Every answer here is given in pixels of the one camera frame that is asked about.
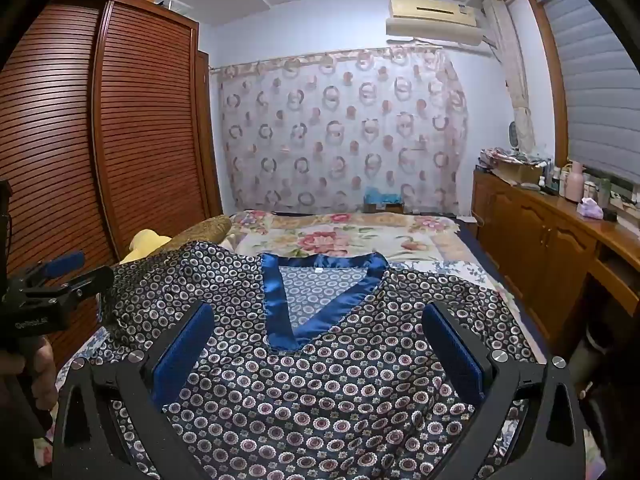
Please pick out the circle-patterned sheer curtain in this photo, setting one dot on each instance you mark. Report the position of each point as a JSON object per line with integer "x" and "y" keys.
{"x": 325, "y": 135}

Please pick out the cardboard box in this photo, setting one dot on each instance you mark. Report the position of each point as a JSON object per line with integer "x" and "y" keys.
{"x": 385, "y": 208}

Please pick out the dark blue patterned quilt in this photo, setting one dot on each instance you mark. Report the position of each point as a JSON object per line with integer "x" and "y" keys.
{"x": 325, "y": 385}

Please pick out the grey window blind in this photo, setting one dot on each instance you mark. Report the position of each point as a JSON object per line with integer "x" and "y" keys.
{"x": 595, "y": 85}

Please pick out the person's left hand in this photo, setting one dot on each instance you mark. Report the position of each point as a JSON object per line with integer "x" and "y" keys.
{"x": 46, "y": 370}

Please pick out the floral bed blanket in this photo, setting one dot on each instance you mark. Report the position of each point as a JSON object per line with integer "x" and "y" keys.
{"x": 320, "y": 235}

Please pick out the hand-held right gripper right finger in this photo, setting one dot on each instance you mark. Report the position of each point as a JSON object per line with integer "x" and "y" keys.
{"x": 457, "y": 355}

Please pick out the tied side curtain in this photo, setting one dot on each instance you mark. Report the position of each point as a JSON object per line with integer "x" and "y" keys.
{"x": 510, "y": 60}

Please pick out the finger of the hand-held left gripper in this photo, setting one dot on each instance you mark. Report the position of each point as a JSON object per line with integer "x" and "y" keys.
{"x": 65, "y": 262}
{"x": 92, "y": 280}

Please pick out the pile of papers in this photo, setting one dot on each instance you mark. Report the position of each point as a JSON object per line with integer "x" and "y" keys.
{"x": 505, "y": 156}

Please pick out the yellow plush toy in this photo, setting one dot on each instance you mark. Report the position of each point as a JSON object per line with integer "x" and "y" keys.
{"x": 142, "y": 245}

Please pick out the white storage box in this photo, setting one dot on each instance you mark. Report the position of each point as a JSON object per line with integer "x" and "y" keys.
{"x": 180, "y": 5}

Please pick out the small purple object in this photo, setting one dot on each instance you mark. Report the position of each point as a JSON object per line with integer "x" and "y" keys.
{"x": 590, "y": 209}

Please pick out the pink bottle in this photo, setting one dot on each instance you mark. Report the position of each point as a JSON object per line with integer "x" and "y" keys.
{"x": 575, "y": 185}

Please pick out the wooden side cabinet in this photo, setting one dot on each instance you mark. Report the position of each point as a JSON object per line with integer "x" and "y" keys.
{"x": 540, "y": 240}

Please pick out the wooden slatted wardrobe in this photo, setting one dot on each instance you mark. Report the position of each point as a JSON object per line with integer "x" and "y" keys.
{"x": 145, "y": 110}

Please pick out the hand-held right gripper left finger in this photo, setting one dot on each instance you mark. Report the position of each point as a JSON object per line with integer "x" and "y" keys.
{"x": 182, "y": 355}

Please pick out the blue cloth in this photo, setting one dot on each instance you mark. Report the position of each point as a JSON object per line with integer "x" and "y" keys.
{"x": 382, "y": 194}

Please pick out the small desk fan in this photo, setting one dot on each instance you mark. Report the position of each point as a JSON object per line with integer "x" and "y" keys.
{"x": 516, "y": 135}

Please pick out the gold brocade quilt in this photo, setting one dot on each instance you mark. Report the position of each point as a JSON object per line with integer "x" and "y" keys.
{"x": 200, "y": 235}

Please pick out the wall air conditioner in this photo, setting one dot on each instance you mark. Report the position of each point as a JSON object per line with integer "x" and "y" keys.
{"x": 435, "y": 20}

